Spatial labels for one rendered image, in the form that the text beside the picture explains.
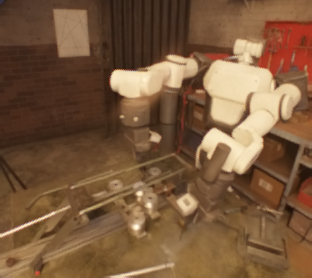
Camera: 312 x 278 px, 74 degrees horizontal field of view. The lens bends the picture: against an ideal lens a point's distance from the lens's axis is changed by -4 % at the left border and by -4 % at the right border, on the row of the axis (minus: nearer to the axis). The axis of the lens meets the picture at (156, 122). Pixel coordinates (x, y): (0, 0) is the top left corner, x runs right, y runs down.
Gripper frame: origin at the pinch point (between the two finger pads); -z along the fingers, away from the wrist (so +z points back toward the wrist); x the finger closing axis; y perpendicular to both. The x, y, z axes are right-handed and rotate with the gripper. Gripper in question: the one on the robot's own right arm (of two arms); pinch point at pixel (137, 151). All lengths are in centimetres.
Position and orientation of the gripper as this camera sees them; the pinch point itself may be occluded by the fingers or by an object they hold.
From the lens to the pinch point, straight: 72.5
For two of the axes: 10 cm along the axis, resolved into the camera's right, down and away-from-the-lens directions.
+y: -8.6, 2.0, -4.6
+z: 0.0, -9.2, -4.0
